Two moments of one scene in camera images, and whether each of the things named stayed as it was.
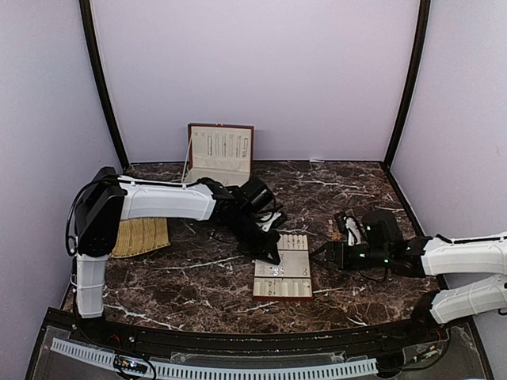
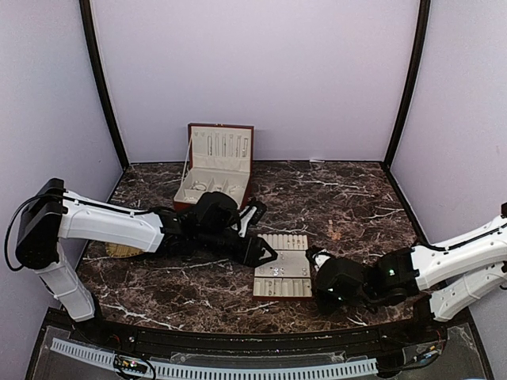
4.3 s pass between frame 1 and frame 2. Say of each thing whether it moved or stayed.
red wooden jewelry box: stayed
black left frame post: stayed
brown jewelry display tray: stayed
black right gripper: moved
